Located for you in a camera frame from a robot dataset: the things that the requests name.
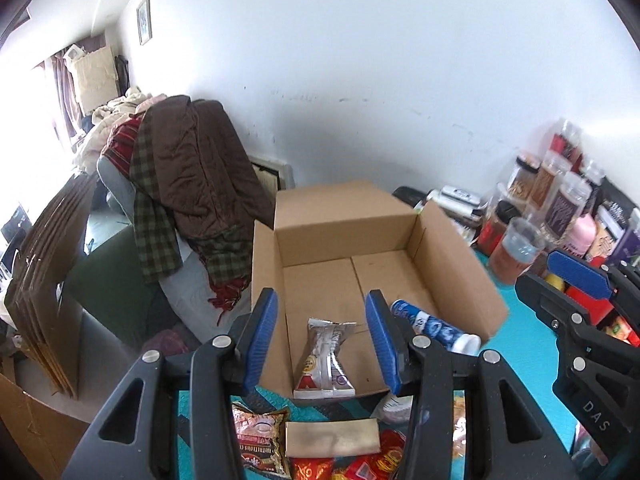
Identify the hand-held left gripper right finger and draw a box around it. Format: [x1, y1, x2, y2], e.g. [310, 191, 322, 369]
[364, 289, 576, 480]

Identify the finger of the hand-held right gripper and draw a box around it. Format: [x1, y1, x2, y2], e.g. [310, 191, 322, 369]
[515, 272, 640, 392]
[546, 249, 640, 312]

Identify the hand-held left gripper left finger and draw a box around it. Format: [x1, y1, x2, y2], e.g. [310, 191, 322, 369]
[60, 287, 279, 480]

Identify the blue white snack tube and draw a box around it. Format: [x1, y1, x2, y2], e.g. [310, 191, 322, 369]
[390, 299, 482, 356]

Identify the silver red-label snack packet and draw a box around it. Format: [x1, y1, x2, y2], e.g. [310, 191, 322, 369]
[292, 317, 357, 400]

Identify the white patterned snack bag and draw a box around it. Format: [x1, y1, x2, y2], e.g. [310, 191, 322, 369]
[370, 394, 416, 426]

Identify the dark red gold-edged snack packet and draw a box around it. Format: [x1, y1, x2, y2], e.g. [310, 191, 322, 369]
[231, 402, 292, 478]

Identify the gold rectangular box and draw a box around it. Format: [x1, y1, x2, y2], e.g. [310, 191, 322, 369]
[285, 419, 381, 458]

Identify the cardboard box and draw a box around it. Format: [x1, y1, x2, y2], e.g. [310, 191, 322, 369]
[250, 180, 511, 401]

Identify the red yellow snack packet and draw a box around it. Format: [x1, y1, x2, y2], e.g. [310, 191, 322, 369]
[332, 460, 381, 480]

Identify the person's right hand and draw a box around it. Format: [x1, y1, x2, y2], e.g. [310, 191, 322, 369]
[572, 422, 613, 476]

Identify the red bottle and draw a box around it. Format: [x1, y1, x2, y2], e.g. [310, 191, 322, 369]
[565, 285, 613, 312]

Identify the pink bottle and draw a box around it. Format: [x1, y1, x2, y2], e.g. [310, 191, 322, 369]
[565, 215, 598, 251]

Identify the cluster of clear plastic jars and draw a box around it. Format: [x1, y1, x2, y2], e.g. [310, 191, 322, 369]
[480, 119, 608, 258]

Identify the wide tub of brown powder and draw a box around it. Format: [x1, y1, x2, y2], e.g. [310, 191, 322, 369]
[490, 217, 547, 286]

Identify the black printed pouch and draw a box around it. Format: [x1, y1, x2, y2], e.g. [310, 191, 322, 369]
[597, 177, 640, 261]

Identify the maroon cushion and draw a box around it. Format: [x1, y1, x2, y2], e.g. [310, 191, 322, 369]
[140, 327, 201, 361]

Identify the green plaid shirt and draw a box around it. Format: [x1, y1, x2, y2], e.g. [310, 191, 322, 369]
[131, 120, 251, 288]

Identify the black flat case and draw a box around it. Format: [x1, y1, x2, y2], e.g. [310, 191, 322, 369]
[392, 186, 426, 208]

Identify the brown quilted jacket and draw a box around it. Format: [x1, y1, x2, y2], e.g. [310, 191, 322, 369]
[131, 95, 277, 242]

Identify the grey chair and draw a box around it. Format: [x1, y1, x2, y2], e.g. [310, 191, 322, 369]
[97, 152, 253, 346]

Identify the stack of flat cardboard sheets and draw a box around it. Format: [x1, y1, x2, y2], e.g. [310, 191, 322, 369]
[5, 175, 96, 401]

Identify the red striped cloth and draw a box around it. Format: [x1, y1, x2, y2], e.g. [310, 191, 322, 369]
[100, 115, 146, 176]

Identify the brown cardboard carton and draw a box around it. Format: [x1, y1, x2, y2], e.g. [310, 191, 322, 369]
[0, 370, 91, 480]

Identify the pile of cream bedding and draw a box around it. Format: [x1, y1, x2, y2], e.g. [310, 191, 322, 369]
[75, 87, 166, 171]

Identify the dark curtain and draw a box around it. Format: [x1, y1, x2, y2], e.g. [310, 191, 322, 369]
[45, 50, 86, 146]

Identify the window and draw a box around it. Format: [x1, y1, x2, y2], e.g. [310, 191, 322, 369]
[0, 35, 71, 201]

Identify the framed wall picture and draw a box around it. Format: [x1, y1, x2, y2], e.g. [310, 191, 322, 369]
[136, 0, 152, 46]

